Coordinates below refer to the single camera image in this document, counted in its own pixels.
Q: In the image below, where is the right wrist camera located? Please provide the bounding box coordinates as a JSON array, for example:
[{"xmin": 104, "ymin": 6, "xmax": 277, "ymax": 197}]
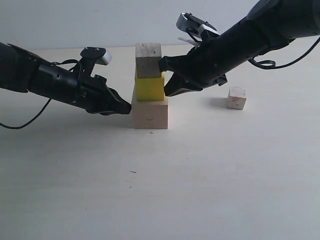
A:
[{"xmin": 175, "ymin": 12, "xmax": 220, "ymax": 45}]

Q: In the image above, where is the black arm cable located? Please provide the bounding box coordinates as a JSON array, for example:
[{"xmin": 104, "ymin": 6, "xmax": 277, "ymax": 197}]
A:
[
  {"xmin": 0, "ymin": 59, "xmax": 83, "ymax": 130},
  {"xmin": 248, "ymin": 36, "xmax": 320, "ymax": 70}
]

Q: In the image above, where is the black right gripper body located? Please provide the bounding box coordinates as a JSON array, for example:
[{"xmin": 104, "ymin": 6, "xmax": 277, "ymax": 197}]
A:
[{"xmin": 173, "ymin": 37, "xmax": 235, "ymax": 89}]

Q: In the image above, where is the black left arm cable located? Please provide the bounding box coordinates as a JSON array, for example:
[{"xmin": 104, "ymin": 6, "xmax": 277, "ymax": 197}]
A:
[{"xmin": 0, "ymin": 59, "xmax": 83, "ymax": 130}]

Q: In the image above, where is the large wooden cube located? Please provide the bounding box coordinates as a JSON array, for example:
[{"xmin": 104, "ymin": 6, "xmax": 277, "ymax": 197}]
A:
[{"xmin": 131, "ymin": 86, "xmax": 169, "ymax": 129}]

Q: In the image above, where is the medium wooden cube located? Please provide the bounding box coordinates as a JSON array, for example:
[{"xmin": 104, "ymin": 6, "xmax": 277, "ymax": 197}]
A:
[{"xmin": 135, "ymin": 43, "xmax": 162, "ymax": 79}]

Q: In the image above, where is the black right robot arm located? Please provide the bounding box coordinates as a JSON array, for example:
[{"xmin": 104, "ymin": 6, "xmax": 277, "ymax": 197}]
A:
[{"xmin": 158, "ymin": 0, "xmax": 320, "ymax": 97}]

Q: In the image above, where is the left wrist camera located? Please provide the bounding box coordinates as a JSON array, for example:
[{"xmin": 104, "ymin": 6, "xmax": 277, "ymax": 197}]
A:
[{"xmin": 80, "ymin": 47, "xmax": 112, "ymax": 66}]

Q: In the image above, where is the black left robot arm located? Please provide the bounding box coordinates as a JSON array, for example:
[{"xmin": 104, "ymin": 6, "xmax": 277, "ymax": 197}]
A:
[{"xmin": 0, "ymin": 43, "xmax": 132, "ymax": 116}]

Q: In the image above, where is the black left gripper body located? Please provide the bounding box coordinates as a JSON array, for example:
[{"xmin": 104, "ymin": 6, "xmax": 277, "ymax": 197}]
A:
[{"xmin": 74, "ymin": 74, "xmax": 118, "ymax": 116}]

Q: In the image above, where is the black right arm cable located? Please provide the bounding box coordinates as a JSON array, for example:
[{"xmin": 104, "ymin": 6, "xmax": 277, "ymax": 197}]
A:
[{"xmin": 248, "ymin": 36, "xmax": 320, "ymax": 70}]

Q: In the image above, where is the yellow foam cube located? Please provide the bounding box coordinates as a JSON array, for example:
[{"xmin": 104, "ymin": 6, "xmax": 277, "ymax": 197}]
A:
[{"xmin": 135, "ymin": 73, "xmax": 165, "ymax": 101}]

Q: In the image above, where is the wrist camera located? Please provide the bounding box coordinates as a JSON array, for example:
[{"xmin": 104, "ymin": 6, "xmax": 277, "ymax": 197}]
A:
[
  {"xmin": 80, "ymin": 47, "xmax": 112, "ymax": 66},
  {"xmin": 175, "ymin": 12, "xmax": 220, "ymax": 45}
]

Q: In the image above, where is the small wooden cube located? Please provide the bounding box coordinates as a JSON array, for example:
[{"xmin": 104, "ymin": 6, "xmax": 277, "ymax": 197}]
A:
[{"xmin": 226, "ymin": 86, "xmax": 247, "ymax": 110}]

